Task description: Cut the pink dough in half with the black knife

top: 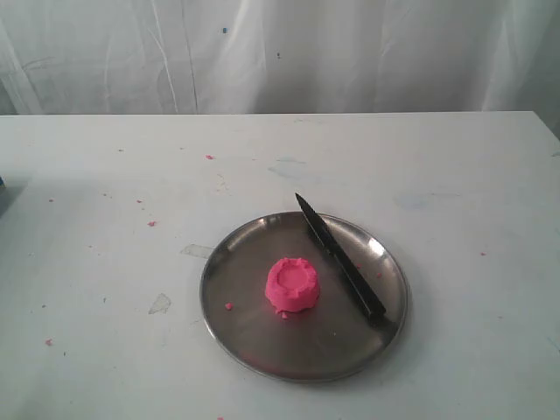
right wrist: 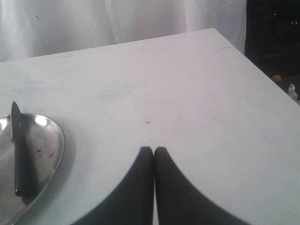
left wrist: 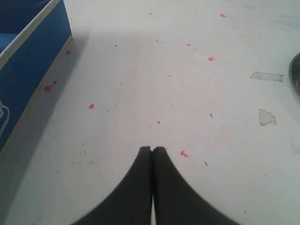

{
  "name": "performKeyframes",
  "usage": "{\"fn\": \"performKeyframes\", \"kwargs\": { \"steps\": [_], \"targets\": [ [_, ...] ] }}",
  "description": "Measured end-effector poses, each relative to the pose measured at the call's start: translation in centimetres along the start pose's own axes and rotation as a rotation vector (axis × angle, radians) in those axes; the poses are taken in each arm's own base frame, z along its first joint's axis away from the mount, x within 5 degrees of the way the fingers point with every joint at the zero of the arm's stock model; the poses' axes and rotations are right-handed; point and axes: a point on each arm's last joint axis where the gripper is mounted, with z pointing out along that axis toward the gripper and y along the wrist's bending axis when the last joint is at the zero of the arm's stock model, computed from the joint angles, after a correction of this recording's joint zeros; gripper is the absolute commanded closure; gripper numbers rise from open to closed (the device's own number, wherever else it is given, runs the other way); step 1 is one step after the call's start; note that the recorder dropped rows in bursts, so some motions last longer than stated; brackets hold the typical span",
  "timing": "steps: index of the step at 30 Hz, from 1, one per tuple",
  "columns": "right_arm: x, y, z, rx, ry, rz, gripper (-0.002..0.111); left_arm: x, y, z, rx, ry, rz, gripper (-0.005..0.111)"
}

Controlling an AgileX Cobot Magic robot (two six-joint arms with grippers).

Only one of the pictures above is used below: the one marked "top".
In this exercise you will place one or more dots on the pink dough piece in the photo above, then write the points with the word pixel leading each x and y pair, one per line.
pixel 292 286

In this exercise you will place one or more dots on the black serrated knife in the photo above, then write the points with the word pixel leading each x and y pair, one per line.
pixel 363 295

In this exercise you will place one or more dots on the round steel plate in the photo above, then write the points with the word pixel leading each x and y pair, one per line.
pixel 330 341

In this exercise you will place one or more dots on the clear tape piece upper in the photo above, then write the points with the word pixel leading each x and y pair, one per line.
pixel 198 251

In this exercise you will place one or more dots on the clear tape piece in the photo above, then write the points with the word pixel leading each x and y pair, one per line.
pixel 198 251
pixel 161 304

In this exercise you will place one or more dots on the clear tape piece lower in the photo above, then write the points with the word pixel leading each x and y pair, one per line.
pixel 161 304

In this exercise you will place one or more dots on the white backdrop curtain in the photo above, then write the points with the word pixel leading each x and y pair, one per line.
pixel 211 57

